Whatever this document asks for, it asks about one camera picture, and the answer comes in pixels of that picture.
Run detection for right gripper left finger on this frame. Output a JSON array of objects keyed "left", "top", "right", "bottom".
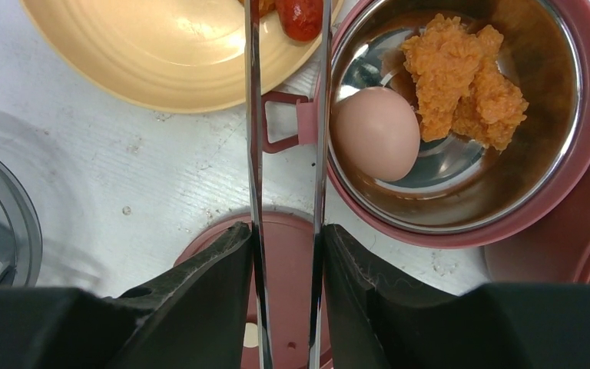
[{"left": 0, "top": 222, "right": 252, "bottom": 368}]

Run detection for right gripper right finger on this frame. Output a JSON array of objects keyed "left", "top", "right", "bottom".
[{"left": 323, "top": 224, "right": 590, "bottom": 368}]

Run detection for red steel bowl tall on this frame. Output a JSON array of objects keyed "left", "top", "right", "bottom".
[{"left": 483, "top": 129, "right": 590, "bottom": 285}]

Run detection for beige egg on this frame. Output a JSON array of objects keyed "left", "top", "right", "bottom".
[{"left": 331, "top": 87, "right": 420, "bottom": 181}]

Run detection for orange fried food pieces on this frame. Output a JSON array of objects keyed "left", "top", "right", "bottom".
[{"left": 399, "top": 14, "right": 529, "bottom": 151}]

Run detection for orange plastic plate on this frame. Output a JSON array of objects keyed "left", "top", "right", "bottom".
[{"left": 20, "top": 0, "right": 347, "bottom": 114}]

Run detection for metal tongs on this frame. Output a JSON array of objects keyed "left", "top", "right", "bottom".
[{"left": 244, "top": 1, "right": 333, "bottom": 368}]

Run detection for red round lid left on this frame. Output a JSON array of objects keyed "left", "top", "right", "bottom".
[{"left": 174, "top": 211, "right": 333, "bottom": 368}]

